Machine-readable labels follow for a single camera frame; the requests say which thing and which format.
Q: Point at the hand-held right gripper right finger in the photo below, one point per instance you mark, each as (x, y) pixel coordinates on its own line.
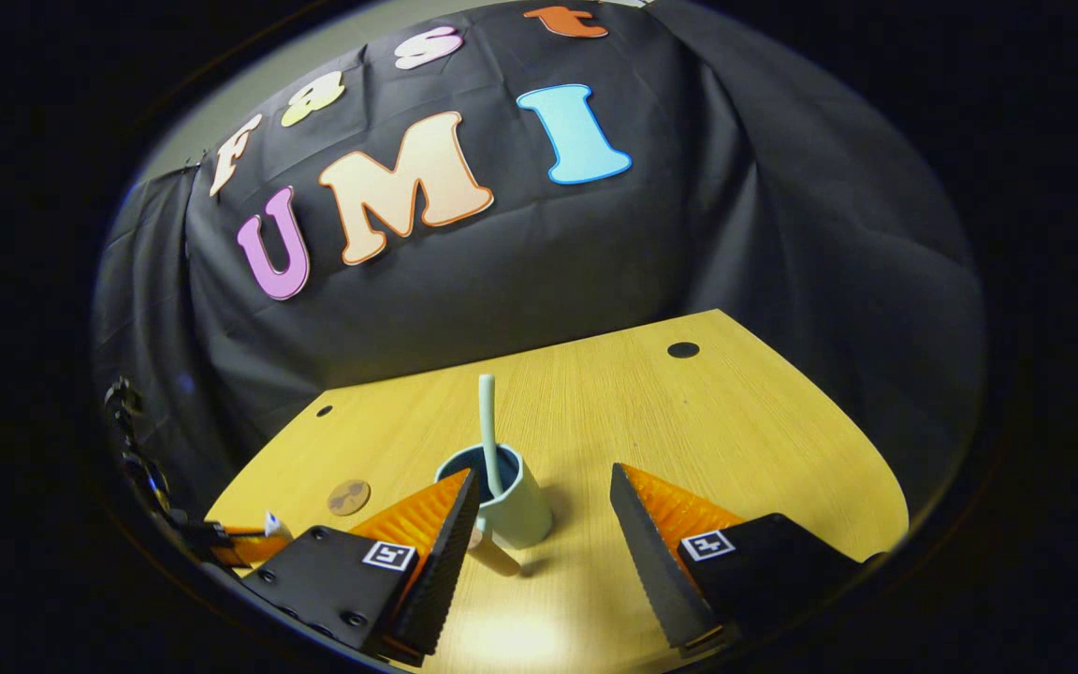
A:
(651, 562)

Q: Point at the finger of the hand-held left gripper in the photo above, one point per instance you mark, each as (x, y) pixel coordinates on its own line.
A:
(249, 546)

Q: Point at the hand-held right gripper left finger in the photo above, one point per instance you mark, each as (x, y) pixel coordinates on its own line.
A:
(441, 562)

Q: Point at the white toothpaste tube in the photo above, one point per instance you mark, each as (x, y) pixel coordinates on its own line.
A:
(273, 524)

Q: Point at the round brown coaster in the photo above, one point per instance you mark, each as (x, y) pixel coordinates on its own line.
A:
(349, 497)

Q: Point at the pale green toothbrush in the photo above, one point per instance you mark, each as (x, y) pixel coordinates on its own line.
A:
(488, 421)

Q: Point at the wooden desktop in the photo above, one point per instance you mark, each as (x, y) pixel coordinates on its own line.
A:
(689, 431)

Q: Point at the black backdrop cloth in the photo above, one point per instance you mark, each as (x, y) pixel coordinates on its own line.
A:
(548, 262)

